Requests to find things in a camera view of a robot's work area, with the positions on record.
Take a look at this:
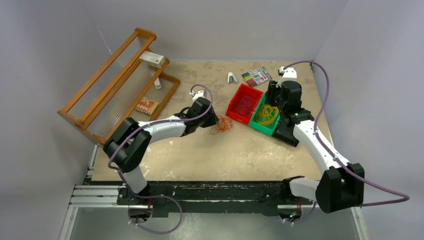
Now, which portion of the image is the purple thin cable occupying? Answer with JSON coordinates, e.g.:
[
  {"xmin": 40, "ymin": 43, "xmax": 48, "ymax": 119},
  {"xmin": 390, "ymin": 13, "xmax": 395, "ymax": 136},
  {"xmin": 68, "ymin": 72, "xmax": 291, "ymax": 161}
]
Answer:
[{"xmin": 233, "ymin": 96, "xmax": 254, "ymax": 117}]

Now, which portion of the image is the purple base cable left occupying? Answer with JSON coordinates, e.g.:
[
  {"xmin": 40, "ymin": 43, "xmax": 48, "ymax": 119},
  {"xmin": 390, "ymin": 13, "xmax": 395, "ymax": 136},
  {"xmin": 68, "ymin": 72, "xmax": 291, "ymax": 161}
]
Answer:
[{"xmin": 127, "ymin": 194, "xmax": 185, "ymax": 235}]

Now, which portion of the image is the white stapler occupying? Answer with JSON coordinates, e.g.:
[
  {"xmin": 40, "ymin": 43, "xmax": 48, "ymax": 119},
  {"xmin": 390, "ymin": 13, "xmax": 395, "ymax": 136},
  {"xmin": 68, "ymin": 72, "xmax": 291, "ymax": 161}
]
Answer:
[{"xmin": 153, "ymin": 77, "xmax": 162, "ymax": 89}]

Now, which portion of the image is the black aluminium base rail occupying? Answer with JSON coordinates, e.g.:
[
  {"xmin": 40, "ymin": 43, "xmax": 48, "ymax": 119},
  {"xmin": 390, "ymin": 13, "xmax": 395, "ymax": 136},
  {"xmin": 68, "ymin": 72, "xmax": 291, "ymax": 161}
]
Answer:
[{"xmin": 70, "ymin": 180, "xmax": 313, "ymax": 220}]

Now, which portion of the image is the green plastic bin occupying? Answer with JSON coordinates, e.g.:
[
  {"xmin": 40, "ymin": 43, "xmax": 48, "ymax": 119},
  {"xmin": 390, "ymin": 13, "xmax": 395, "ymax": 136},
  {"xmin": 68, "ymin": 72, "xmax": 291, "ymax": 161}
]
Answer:
[{"xmin": 248, "ymin": 93, "xmax": 280, "ymax": 136}]

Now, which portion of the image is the small blue stapler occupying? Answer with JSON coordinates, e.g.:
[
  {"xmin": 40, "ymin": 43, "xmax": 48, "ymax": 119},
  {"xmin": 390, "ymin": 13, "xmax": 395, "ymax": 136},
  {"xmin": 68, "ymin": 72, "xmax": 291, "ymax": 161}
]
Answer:
[{"xmin": 227, "ymin": 72, "xmax": 239, "ymax": 84}]

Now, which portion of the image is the orange thin cable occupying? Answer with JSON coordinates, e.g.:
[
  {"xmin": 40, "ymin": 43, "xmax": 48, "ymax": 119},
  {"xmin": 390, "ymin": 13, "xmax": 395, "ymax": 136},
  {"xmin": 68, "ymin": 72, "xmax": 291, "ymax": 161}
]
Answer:
[{"xmin": 209, "ymin": 115, "xmax": 234, "ymax": 136}]

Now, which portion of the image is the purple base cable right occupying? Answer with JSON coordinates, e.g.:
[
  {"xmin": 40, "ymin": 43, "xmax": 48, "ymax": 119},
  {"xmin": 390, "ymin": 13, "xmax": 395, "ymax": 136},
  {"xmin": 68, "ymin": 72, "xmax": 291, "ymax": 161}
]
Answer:
[{"xmin": 281, "ymin": 202, "xmax": 317, "ymax": 226}]

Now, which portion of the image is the orange card pack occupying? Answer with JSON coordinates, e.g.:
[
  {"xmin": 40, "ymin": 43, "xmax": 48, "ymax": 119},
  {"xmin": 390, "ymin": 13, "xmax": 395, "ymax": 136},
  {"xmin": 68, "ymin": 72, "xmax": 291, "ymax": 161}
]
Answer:
[{"xmin": 135, "ymin": 97, "xmax": 159, "ymax": 116}]

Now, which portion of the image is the marker pen pack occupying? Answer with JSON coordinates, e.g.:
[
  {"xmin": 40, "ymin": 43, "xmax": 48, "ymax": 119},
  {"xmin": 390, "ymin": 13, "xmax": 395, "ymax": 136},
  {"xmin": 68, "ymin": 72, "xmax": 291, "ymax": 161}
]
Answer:
[{"xmin": 241, "ymin": 67, "xmax": 273, "ymax": 88}]

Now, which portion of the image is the wooden rack shelf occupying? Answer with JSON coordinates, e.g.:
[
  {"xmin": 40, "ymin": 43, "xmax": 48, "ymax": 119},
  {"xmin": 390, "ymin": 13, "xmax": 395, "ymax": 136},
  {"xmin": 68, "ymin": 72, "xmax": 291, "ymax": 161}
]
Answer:
[{"xmin": 57, "ymin": 28, "xmax": 181, "ymax": 146}]

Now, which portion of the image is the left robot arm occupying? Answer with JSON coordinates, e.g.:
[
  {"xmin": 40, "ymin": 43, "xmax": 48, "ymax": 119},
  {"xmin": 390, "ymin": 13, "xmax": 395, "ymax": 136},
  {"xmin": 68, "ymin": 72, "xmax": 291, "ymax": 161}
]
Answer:
[{"xmin": 103, "ymin": 97, "xmax": 218, "ymax": 205}]

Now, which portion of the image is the red plastic bin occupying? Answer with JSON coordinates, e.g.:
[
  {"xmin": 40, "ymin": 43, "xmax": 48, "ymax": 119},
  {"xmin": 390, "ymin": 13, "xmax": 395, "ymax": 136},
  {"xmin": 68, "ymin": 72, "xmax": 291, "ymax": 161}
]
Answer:
[{"xmin": 225, "ymin": 84, "xmax": 263, "ymax": 125}]

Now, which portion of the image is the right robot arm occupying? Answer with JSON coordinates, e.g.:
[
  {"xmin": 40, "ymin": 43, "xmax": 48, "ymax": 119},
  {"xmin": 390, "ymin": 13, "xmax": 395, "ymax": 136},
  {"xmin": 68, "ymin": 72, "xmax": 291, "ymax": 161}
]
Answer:
[{"xmin": 264, "ymin": 80, "xmax": 365, "ymax": 213}]

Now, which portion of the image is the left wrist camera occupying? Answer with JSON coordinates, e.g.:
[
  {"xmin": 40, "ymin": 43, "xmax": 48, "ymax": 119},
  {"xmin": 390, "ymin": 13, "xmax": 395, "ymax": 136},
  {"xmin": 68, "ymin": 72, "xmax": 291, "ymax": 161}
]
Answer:
[{"xmin": 189, "ymin": 88, "xmax": 208, "ymax": 103}]

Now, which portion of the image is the black plastic bin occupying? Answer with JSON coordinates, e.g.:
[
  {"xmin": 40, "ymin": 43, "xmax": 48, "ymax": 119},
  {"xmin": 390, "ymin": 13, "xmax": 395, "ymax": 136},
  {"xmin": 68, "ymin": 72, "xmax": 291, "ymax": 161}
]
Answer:
[{"xmin": 271, "ymin": 114, "xmax": 315, "ymax": 147}]

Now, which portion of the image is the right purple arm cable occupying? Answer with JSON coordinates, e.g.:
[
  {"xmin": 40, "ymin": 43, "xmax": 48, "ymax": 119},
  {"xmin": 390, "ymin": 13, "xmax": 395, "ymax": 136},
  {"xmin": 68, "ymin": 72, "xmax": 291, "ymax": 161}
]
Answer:
[{"xmin": 281, "ymin": 60, "xmax": 410, "ymax": 208}]

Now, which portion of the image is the yellow thin cable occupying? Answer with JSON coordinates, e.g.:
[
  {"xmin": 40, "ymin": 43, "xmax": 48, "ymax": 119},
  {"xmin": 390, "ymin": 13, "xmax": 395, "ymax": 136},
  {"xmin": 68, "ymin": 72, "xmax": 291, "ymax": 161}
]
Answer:
[{"xmin": 256, "ymin": 103, "xmax": 281, "ymax": 126}]

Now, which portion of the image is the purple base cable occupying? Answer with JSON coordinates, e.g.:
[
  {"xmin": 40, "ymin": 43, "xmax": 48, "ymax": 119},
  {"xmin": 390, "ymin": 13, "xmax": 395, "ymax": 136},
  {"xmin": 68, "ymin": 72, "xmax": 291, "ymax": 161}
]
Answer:
[
  {"xmin": 281, "ymin": 202, "xmax": 317, "ymax": 226},
  {"xmin": 127, "ymin": 194, "xmax": 185, "ymax": 235}
]

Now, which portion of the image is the white red box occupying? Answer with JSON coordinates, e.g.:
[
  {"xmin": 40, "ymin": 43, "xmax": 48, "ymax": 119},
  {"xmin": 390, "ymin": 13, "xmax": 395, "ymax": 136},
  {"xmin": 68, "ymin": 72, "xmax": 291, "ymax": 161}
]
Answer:
[{"xmin": 139, "ymin": 51, "xmax": 166, "ymax": 69}]

